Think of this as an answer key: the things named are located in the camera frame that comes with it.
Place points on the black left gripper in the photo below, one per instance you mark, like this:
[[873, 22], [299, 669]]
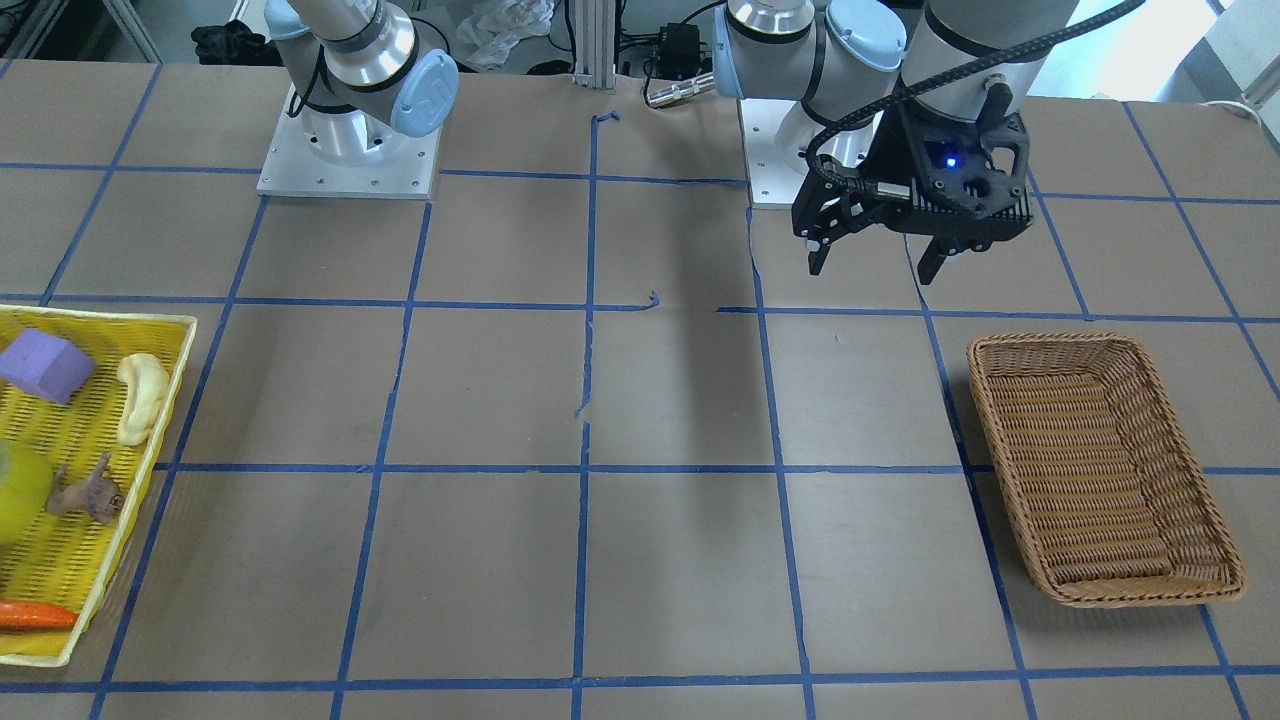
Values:
[[897, 150]]

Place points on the yellow tape roll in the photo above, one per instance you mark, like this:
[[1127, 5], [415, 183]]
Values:
[[26, 482]]

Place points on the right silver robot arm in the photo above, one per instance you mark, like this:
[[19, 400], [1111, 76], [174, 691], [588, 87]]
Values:
[[366, 86]]

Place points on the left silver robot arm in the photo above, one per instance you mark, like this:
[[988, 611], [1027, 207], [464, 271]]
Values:
[[835, 57]]

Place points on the brown wicker basket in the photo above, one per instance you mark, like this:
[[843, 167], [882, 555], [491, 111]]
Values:
[[1108, 505]]

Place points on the cream toy banana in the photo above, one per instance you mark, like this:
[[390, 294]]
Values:
[[146, 383]]

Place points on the purple foam block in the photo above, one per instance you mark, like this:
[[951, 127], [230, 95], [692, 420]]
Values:
[[46, 366]]

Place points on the yellow plastic mesh tray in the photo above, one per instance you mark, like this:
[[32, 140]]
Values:
[[70, 559]]

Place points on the orange toy carrot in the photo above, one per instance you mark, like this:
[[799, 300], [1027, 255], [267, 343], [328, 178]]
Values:
[[35, 616]]

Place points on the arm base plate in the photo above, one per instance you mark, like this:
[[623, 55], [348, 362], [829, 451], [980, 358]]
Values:
[[353, 155], [775, 134]]

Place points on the aluminium frame post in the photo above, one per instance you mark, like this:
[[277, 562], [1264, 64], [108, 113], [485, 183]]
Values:
[[595, 28]]

